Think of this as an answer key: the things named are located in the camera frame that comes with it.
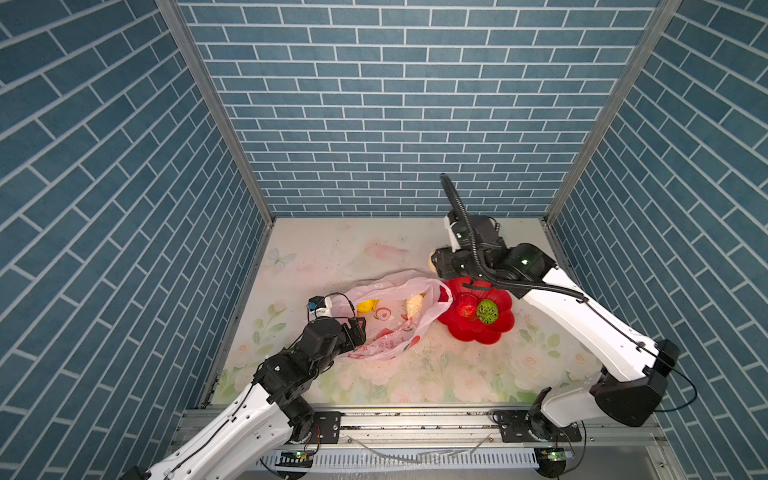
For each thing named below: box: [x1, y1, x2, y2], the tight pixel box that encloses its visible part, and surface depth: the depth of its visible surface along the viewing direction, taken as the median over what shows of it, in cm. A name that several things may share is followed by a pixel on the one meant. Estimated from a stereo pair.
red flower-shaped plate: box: [437, 277, 515, 345], surface depth 91 cm
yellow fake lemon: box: [357, 300, 379, 313], surface depth 93 cm
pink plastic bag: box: [337, 270, 453, 360], surface depth 88 cm
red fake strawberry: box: [457, 293, 477, 318], surface depth 93 cm
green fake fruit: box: [476, 299, 499, 325], surface depth 91 cm
